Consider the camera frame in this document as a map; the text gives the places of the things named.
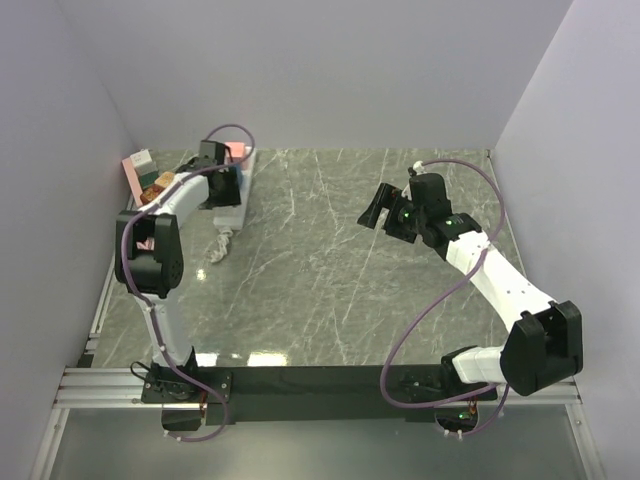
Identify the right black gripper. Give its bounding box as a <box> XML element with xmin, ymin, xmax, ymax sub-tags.
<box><xmin>356</xmin><ymin>184</ymin><xmax>426</xmax><ymax>245</ymax></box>

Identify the white power strip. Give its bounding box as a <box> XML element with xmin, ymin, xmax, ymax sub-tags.
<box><xmin>213</xmin><ymin>146</ymin><xmax>257</xmax><ymax>231</ymax></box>

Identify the pink cube plug adapter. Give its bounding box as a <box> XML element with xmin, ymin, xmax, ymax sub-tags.
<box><xmin>225</xmin><ymin>142</ymin><xmax>245</xmax><ymax>164</ymax></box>

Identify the blue cube plug adapter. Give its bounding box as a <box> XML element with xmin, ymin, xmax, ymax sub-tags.
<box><xmin>234</xmin><ymin>165</ymin><xmax>244</xmax><ymax>188</ymax></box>

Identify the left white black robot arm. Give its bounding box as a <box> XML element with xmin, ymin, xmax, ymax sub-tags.
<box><xmin>115</xmin><ymin>167</ymin><xmax>240</xmax><ymax>402</ymax></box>

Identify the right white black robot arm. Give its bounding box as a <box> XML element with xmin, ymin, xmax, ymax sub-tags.
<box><xmin>358</xmin><ymin>174</ymin><xmax>584</xmax><ymax>399</ymax></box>

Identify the tan wooden cube adapter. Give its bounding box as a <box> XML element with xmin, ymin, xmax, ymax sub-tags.
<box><xmin>153</xmin><ymin>171</ymin><xmax>175</xmax><ymax>191</ymax></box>

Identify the brown wooden cube adapter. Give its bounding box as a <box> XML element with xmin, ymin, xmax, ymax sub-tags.
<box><xmin>139</xmin><ymin>184</ymin><xmax>165</xmax><ymax>205</ymax></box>

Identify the dark green cube adapter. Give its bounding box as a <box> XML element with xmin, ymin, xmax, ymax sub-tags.
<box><xmin>138</xmin><ymin>170</ymin><xmax>159</xmax><ymax>190</ymax></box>

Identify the white cube adapter on pink strip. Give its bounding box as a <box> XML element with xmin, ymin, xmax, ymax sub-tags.
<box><xmin>129</xmin><ymin>149</ymin><xmax>157</xmax><ymax>176</ymax></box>

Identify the pink power strip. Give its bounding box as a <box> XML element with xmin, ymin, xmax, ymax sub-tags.
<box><xmin>121</xmin><ymin>157</ymin><xmax>143</xmax><ymax>207</ymax></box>

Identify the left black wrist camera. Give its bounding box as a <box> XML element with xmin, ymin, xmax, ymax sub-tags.
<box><xmin>198</xmin><ymin>140</ymin><xmax>227</xmax><ymax>165</ymax></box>

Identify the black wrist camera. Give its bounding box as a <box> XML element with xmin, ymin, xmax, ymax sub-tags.
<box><xmin>409</xmin><ymin>173</ymin><xmax>452</xmax><ymax>219</ymax></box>
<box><xmin>198</xmin><ymin>140</ymin><xmax>227</xmax><ymax>165</ymax></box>

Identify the white bundled power cord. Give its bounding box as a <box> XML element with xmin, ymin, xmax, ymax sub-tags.
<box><xmin>208</xmin><ymin>227</ymin><xmax>234</xmax><ymax>265</ymax></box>

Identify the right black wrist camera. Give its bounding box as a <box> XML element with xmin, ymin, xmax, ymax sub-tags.
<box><xmin>409</xmin><ymin>173</ymin><xmax>452</xmax><ymax>219</ymax></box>

